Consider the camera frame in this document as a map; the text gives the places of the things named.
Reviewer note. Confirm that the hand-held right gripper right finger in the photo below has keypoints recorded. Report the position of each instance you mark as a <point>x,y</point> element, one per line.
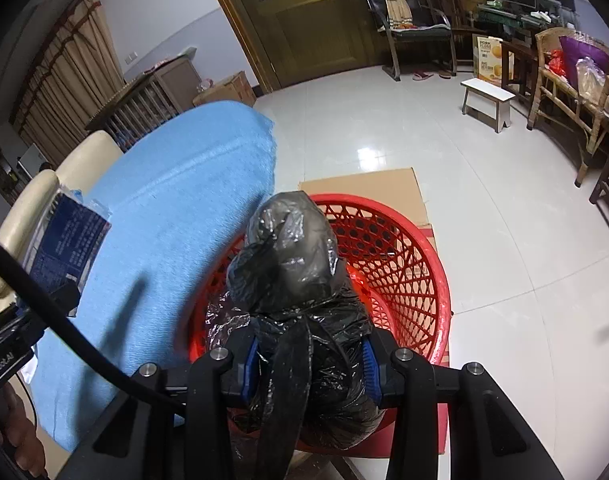
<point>372,370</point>

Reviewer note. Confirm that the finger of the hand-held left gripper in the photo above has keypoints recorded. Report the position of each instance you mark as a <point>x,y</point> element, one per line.
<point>64,296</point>

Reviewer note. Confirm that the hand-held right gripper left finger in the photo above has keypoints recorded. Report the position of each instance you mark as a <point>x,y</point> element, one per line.
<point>252,365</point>

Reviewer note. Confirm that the blue printed plastic packet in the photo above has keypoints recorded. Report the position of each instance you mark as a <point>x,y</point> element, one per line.
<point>64,245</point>

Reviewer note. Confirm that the red plastic basket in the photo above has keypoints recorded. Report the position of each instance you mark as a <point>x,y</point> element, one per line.
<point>409,270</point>

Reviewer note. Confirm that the black plastic garbage bag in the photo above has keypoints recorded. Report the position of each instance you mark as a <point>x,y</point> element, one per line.
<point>294,260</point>

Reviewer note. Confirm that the person's left hand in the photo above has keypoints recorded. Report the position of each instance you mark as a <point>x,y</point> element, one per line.
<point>22,435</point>

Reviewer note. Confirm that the beige leather sofa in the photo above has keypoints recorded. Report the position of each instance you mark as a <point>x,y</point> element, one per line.
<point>89,155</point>

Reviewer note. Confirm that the blue cloth table cover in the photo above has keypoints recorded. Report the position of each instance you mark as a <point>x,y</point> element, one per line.
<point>184,185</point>

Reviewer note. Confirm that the flat cardboard sheet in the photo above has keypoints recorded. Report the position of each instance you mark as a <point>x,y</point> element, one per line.
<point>374,185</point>

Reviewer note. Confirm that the brown curtain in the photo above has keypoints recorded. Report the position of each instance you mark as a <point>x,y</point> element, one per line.
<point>74,60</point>

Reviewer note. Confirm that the wooden crib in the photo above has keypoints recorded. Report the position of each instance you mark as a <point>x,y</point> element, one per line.
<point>179,80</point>

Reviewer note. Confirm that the brown cardboard box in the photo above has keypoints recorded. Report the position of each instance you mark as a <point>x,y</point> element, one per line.
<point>229,90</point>

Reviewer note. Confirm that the dark wooden chair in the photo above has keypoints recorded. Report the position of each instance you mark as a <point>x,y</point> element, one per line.
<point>442,0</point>
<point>606,190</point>

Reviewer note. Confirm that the pink slipper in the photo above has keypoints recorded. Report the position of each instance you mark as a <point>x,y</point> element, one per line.
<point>423,76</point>
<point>447,74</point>

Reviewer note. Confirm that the white wooden stool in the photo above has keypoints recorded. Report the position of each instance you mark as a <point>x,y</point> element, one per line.
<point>487,89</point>

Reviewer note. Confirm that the orange printed carton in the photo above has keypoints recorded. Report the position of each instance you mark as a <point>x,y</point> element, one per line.
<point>491,60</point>

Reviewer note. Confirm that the wooden double door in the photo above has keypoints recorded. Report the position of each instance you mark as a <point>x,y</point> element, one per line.
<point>309,35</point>

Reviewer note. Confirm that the black metal armchair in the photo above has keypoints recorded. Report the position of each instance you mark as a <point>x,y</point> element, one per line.
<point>419,32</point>

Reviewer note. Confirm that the small red plastic bag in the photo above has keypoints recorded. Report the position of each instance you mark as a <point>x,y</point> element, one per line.
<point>556,62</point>

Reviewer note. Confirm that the clear plastic bag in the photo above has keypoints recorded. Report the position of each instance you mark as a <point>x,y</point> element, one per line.
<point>590,80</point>

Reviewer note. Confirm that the striped beige scarf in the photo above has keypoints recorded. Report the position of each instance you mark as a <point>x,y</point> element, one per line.
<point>397,5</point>

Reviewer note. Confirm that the bamboo chair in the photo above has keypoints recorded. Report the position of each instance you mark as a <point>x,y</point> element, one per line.
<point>546,40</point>

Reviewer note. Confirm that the dark wooden desk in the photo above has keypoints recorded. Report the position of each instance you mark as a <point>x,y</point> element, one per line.
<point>504,20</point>

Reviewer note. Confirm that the purple cushion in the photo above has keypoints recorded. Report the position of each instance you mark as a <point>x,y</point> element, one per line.
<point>589,52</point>

